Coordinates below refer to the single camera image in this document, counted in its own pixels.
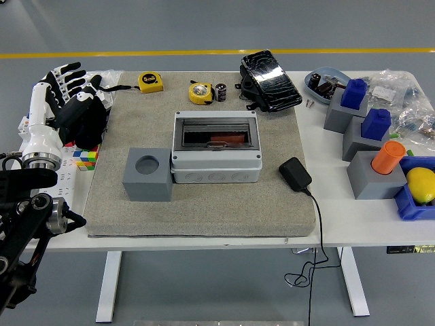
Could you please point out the transparent hinged box lid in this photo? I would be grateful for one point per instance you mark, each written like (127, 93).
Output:
(217, 125)

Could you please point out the white power strip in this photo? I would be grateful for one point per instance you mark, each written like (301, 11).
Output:
(68, 178)

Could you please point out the clear plastic parts bags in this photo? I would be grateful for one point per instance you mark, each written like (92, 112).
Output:
(408, 98)

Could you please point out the yellow lemon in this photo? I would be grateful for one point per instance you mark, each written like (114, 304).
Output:
(421, 185)

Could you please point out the clear plastic bag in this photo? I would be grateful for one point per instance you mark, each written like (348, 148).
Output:
(109, 76)

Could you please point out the orange cylinder battery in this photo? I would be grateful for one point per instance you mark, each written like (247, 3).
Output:
(227, 138)
(387, 158)

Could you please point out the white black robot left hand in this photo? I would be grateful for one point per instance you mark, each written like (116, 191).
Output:
(39, 119)

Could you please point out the round yellow tape measure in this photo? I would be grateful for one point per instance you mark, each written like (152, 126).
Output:
(200, 92)

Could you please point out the black power adapter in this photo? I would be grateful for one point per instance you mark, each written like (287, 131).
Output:
(295, 173)

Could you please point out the square yellow tape measure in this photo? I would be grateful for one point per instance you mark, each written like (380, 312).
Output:
(150, 83)

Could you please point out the black cylindrical capacitor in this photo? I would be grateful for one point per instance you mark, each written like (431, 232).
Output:
(221, 92)

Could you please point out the black cloth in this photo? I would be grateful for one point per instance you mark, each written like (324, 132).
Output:
(91, 132)

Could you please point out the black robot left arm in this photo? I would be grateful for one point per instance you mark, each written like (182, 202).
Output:
(34, 178)

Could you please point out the black capacitor in dish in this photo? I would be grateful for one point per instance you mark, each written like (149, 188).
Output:
(314, 80)

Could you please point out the small colourful puzzle cube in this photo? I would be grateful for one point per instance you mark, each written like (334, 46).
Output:
(86, 159)

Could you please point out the grey-brown table mat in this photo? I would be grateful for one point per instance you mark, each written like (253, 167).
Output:
(238, 210)

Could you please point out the grey plastic junction box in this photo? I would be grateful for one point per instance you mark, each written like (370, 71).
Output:
(217, 173)

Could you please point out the small red object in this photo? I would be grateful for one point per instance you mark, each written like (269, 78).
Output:
(69, 144)

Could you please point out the black table control panel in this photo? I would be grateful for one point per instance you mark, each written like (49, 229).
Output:
(404, 249)

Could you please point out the blue-grey oval dish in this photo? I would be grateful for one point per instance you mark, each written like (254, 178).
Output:
(314, 94)

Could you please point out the brown electronic component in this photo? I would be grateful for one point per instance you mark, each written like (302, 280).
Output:
(326, 90)

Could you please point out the white table leg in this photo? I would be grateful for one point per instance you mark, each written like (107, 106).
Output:
(108, 285)
(355, 282)

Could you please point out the glossy black case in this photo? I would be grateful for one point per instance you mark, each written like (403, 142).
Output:
(272, 81)

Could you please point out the white circuit breaker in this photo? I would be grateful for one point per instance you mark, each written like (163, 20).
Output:
(22, 134)

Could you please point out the blue block battery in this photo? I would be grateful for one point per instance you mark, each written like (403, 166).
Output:
(375, 124)
(353, 95)

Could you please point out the blue plastic bin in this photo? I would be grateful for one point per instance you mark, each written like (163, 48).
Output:
(408, 208)

